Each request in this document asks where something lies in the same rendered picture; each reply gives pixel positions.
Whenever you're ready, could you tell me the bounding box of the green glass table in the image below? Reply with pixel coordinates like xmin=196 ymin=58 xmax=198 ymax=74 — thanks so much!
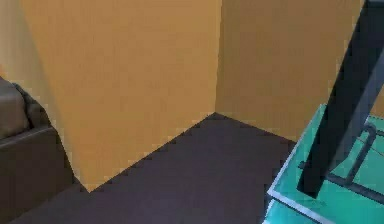
xmin=263 ymin=103 xmax=384 ymax=224

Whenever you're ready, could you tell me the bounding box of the dark brown sofa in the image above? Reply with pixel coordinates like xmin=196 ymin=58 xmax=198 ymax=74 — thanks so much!
xmin=0 ymin=75 xmax=76 ymax=224

